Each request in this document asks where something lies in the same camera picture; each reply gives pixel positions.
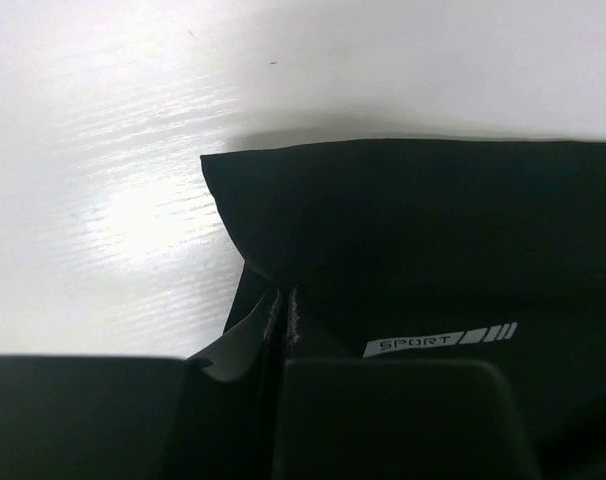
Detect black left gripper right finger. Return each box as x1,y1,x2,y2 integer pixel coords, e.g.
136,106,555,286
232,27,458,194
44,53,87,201
272,288,541,479

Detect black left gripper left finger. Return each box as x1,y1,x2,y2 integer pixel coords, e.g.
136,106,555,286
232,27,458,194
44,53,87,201
0,287,283,480

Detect black sport shorts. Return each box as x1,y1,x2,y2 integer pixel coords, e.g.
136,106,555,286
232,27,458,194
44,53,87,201
201,139,606,479

